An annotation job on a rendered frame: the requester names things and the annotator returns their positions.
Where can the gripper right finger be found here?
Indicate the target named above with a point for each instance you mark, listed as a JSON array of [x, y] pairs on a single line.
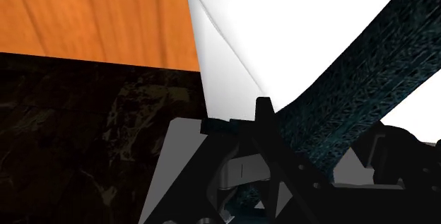
[[289, 168]]

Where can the dark teal textured band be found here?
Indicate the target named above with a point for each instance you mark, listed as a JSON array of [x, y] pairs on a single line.
[[361, 89]]

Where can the large white smooth object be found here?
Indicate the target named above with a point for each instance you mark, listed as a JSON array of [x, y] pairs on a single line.
[[293, 27]]

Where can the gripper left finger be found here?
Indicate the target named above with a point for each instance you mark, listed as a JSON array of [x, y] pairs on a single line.
[[193, 182]]

